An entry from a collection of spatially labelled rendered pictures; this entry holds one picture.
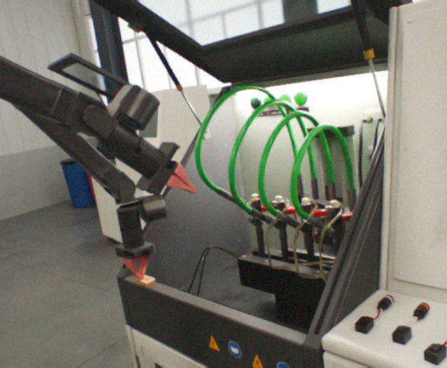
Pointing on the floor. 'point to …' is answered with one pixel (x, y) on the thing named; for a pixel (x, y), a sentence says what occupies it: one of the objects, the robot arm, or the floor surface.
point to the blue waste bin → (78, 184)
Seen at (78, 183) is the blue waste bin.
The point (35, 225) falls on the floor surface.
